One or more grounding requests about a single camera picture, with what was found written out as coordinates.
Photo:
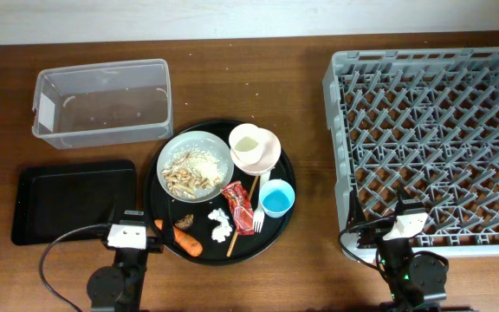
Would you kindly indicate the blue cup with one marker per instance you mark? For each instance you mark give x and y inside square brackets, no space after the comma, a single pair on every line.
[276,197]

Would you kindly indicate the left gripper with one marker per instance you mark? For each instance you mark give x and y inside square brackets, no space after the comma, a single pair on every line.
[154,245]

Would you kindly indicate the white plastic fork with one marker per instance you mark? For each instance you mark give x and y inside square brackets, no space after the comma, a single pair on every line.
[259,211]

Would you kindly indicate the orange carrot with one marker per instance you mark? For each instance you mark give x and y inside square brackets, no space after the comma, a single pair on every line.
[188,243]

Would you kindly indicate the pile of rice and shells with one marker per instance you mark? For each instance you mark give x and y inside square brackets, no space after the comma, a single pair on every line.
[190,171]

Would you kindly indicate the wooden chopstick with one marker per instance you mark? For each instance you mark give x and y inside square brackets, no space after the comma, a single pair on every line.
[235,236]

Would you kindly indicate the white tissue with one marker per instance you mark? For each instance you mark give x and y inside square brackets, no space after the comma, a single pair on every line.
[223,229]

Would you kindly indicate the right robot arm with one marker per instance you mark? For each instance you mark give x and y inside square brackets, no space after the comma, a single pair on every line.
[416,279]

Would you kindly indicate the red snack wrapper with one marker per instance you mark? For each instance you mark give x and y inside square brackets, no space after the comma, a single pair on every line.
[240,208]

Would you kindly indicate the cream cup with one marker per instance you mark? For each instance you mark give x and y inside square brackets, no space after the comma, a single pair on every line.
[247,142]

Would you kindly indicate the pink bowl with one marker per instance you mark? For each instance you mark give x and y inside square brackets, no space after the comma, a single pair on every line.
[271,154]

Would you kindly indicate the clear plastic bin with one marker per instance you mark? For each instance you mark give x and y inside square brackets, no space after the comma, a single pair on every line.
[103,104]

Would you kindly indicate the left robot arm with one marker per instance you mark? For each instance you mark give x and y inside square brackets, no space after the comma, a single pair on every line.
[118,287]

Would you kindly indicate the grey plate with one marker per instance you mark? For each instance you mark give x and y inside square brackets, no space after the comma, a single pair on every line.
[205,141]

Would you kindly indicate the black rectangular tray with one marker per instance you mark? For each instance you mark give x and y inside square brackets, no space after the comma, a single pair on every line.
[53,200]

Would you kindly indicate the grey dishwasher rack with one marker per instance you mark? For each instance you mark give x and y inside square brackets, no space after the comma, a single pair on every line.
[426,120]

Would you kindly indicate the brown walnut shell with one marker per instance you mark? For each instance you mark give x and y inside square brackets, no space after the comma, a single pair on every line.
[185,223]

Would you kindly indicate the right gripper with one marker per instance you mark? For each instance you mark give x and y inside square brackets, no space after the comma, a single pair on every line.
[372,233]

